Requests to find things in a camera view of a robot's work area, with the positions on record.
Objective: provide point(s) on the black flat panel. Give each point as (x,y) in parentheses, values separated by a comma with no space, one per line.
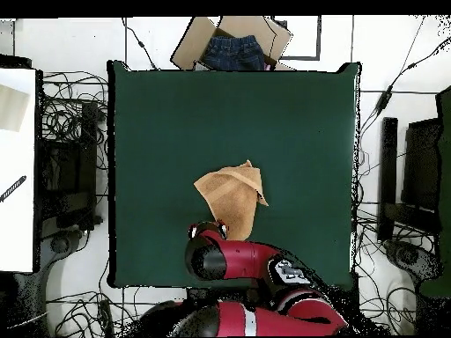
(422,165)

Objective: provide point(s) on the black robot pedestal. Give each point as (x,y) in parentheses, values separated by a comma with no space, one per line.
(201,294)

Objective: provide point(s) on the beige sheet of card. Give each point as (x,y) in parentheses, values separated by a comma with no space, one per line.
(12,109)

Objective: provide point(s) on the dark green table cloth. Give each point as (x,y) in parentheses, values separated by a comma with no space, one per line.
(176,123)

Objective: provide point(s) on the blue denim jeans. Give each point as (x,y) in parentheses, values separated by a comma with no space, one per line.
(232,52)

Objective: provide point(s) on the black equipment rack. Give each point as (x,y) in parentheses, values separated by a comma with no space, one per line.
(67,169)

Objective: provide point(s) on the black upright bar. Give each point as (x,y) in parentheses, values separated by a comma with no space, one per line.
(387,158)

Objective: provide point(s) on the tan terry towel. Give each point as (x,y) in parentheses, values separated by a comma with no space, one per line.
(229,197)

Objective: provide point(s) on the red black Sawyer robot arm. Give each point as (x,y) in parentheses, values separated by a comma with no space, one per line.
(246,257)

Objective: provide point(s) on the white side table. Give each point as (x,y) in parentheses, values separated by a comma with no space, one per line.
(17,229)

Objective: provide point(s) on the black office chair base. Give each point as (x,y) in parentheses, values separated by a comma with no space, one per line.
(60,244)
(408,257)

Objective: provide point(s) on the open cardboard box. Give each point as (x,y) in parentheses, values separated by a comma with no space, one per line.
(192,45)

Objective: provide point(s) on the black power strip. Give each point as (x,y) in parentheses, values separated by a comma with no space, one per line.
(105,317)

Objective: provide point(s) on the black rectangular frame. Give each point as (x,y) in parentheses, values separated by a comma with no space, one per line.
(319,38)

